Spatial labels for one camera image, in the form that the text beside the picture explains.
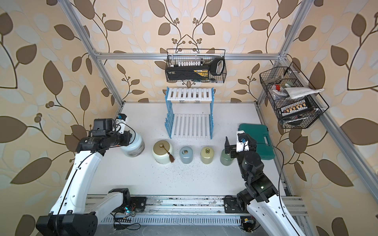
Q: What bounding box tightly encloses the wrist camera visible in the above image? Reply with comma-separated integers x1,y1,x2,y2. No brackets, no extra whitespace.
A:
115,113,128,134
236,131,249,153

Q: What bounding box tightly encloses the bit set tray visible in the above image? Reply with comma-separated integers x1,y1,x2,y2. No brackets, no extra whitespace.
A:
279,99,314,119

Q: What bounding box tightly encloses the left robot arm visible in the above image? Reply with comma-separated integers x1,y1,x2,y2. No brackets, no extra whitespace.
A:
35,114,132,236

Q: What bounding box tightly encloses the blue cylindrical tea canister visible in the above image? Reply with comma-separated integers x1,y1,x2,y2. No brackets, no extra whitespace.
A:
179,146,194,164

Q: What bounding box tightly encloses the white bit row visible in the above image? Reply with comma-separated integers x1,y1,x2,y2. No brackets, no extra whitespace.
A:
177,61,203,67

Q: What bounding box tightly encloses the right black wire basket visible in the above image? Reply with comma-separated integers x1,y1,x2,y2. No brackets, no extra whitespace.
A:
259,62,329,129

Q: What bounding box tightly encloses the black wire basket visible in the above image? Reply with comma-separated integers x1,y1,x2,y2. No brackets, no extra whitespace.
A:
165,48,227,83
259,62,329,129

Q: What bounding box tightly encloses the light blue round jar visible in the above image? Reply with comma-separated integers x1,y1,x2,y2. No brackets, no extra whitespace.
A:
120,133,145,157

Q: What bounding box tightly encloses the back black wire basket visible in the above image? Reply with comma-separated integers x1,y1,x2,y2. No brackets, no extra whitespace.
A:
165,48,227,83

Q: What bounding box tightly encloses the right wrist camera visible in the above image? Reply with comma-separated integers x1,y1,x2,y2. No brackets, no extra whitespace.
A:
236,131,249,153

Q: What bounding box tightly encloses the blue white two-tier shelf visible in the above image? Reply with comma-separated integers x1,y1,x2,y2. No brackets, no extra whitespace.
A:
164,87,215,139

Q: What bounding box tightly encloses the cream jar with tassel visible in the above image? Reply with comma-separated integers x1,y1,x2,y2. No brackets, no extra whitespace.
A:
152,140,174,164

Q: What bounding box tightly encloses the green cylindrical tea canister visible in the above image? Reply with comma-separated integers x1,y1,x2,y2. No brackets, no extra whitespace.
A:
220,149,234,166

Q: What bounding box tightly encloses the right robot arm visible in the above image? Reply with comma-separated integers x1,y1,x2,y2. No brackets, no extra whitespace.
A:
224,131,305,236

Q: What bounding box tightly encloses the yellow-green cylindrical tea canister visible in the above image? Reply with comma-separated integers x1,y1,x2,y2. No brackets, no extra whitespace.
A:
200,147,215,164

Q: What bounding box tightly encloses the green plastic tool case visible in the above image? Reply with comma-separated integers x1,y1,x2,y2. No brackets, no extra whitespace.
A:
238,124,275,160

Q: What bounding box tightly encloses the white paper packet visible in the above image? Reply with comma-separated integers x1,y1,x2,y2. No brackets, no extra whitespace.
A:
283,87,324,99

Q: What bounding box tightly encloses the black yellow tool box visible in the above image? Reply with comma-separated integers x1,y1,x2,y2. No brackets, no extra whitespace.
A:
165,65,209,81

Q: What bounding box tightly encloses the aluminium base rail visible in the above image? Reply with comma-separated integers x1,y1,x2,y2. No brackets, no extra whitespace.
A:
62,194,308,217

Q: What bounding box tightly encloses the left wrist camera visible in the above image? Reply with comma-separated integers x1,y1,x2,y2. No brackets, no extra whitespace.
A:
115,113,128,134

